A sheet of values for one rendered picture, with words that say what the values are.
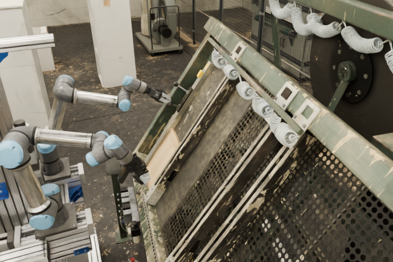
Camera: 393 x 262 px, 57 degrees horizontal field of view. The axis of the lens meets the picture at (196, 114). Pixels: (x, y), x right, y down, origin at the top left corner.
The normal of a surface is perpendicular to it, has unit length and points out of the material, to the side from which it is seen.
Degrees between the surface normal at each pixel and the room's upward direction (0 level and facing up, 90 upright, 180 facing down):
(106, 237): 0
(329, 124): 57
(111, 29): 90
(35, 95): 90
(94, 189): 0
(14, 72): 90
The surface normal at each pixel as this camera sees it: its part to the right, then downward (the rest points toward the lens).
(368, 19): -0.97, 0.13
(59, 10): 0.36, 0.45
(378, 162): -0.81, -0.37
